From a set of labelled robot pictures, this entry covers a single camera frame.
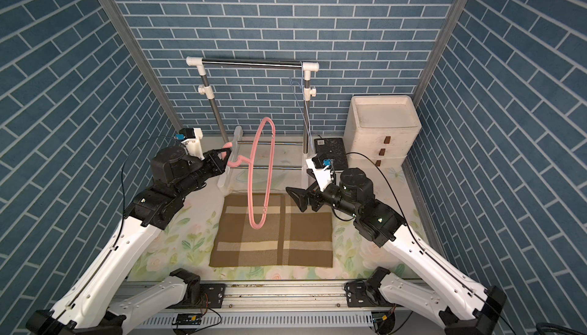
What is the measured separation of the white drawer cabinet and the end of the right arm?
1.41ft

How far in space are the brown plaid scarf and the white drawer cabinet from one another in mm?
362

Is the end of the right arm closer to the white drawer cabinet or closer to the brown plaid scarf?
the brown plaid scarf

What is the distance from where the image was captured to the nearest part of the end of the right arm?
56 cm

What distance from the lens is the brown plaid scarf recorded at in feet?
2.64

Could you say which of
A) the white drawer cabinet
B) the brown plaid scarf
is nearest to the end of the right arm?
the brown plaid scarf

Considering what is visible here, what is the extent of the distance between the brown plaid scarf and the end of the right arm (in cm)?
25

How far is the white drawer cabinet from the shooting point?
93 centimetres
